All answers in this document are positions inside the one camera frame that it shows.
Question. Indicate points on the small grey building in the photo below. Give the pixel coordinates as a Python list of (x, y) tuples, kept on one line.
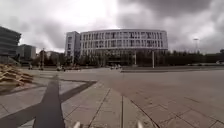
[(26, 51)]

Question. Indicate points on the dark building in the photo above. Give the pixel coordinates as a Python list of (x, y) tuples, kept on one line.
[(8, 41)]

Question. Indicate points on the robot's own part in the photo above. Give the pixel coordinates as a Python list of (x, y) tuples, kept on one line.
[(140, 124), (76, 125)]

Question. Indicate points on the raised kerbed strip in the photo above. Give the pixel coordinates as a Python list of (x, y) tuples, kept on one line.
[(166, 69)]

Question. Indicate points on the pale vehicle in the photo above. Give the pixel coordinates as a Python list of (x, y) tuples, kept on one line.
[(115, 67)]

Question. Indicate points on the pale building on pillars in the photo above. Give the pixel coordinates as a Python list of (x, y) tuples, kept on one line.
[(123, 40)]

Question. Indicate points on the floodlight pole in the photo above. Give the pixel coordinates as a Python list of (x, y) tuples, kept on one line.
[(196, 45)]

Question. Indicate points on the thin pole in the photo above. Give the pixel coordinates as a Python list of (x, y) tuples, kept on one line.
[(42, 59)]

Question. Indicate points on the row of dark trees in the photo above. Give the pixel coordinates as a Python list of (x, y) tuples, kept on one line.
[(180, 58)]

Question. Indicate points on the grey-brown paved plaza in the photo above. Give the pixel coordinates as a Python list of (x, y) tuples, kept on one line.
[(160, 93)]

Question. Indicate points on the dark paving bands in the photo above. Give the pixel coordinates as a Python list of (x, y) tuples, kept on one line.
[(50, 106)]

